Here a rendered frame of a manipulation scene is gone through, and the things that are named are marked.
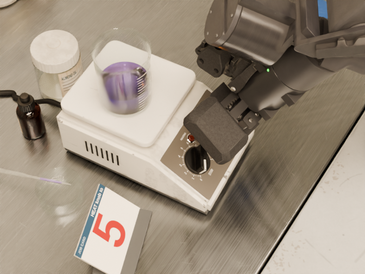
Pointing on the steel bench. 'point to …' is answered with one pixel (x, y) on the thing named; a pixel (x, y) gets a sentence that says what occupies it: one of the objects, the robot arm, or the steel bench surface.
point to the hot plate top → (75, 103)
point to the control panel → (208, 176)
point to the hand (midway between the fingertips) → (231, 108)
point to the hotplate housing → (142, 154)
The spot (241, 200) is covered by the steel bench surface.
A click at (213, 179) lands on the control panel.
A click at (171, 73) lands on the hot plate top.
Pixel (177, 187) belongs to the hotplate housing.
